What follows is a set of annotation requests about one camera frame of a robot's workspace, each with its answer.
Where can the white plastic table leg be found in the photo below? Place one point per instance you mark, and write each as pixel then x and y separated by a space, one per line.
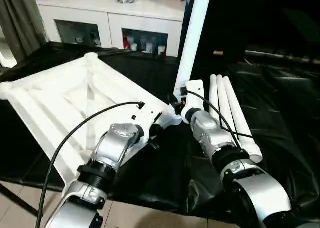
pixel 195 38
pixel 226 105
pixel 240 113
pixel 214 95

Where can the white plastic table top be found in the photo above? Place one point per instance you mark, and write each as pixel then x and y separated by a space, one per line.
pixel 62 93

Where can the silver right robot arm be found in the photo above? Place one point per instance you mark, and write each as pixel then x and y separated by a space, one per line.
pixel 225 148

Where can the black plastic mat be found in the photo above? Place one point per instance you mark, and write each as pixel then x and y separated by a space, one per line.
pixel 162 168

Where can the small tan label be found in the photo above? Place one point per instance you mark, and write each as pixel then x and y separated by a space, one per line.
pixel 218 52

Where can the red bottle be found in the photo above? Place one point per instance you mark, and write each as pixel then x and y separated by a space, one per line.
pixel 126 42

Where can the white sideboard cabinet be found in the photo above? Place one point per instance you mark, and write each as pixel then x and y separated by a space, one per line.
pixel 112 16

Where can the black stand leg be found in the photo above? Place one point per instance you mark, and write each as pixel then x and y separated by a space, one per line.
pixel 17 199

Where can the grey curtain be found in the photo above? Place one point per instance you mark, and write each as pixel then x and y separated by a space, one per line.
pixel 20 26

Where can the dark metal rail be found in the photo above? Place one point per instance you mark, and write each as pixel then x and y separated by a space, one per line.
pixel 282 56

